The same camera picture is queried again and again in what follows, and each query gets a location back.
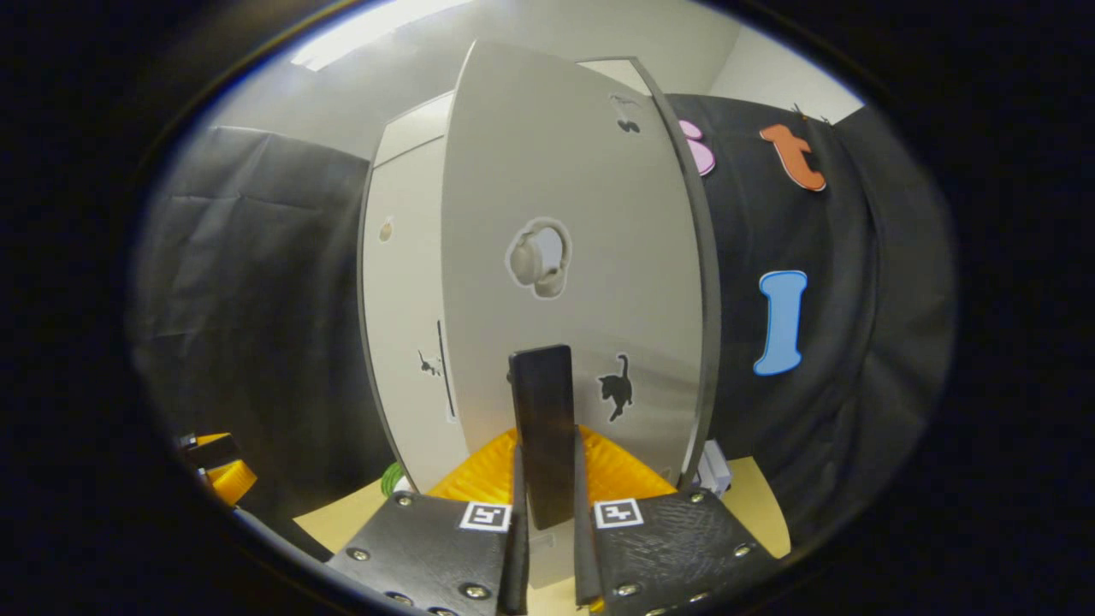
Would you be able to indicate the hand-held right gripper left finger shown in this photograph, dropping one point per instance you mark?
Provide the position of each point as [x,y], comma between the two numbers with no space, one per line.
[515,565]

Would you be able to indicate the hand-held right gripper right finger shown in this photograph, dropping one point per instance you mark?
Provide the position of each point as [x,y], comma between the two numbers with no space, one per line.
[585,556]

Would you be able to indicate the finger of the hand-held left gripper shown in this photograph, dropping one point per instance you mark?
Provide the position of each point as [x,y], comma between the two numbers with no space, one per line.
[233,483]
[214,452]

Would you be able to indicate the beige double-door shoe cabinet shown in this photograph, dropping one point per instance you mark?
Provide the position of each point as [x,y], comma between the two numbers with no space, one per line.
[712,282]

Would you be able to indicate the green and white toy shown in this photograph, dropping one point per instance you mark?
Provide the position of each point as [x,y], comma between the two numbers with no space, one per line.
[392,479]

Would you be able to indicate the white packet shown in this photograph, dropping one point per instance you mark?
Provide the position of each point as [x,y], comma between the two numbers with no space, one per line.
[714,470]

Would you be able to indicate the black backdrop cloth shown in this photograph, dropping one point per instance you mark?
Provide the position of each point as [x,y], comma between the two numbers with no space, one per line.
[855,385]

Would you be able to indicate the black backdrop clip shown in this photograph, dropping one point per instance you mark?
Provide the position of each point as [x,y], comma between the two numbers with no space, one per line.
[804,113]

